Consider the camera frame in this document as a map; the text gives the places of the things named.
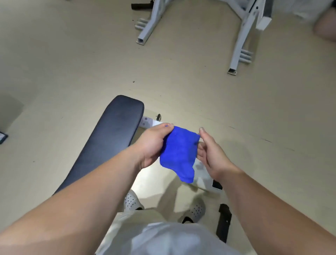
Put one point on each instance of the person's right forearm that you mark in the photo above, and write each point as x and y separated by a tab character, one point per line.
275	218

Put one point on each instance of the grey clog shoe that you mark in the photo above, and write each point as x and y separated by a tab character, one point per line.
195	210
132	201

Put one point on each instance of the white plastic stool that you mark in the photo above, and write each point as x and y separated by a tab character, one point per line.
203	178

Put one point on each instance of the black padded bench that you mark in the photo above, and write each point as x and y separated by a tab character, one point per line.
113	131

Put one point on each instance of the person's left forearm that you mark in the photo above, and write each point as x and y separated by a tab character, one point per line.
73	210

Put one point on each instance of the black caster wheel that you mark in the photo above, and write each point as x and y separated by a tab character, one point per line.
158	117

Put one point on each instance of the blue microfiber cloth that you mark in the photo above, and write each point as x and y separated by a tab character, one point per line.
178	152

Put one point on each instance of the person's right hand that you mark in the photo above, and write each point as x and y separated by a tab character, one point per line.
216	160

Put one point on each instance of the dark framed floor object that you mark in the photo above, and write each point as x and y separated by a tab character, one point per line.
2	138

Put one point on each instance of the person's left hand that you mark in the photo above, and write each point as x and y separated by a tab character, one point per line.
151	147

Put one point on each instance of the grey shirt sleeve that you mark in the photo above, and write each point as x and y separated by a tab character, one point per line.
170	241

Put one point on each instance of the grey left clog shoe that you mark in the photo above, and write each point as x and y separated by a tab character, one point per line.
132	201

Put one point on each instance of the white bench frame foot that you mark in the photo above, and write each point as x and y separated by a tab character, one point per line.
147	122

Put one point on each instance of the beige shorts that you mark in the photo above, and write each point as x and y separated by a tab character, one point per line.
131	220

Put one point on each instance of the black equipment foot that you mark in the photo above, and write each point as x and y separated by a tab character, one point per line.
223	223

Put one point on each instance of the black screen smartphone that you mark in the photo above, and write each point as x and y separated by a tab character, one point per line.
217	184

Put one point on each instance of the white metal rack frame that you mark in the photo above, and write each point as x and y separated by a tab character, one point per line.
244	29

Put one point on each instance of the grey right clog shoe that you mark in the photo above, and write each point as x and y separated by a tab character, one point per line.
195	210

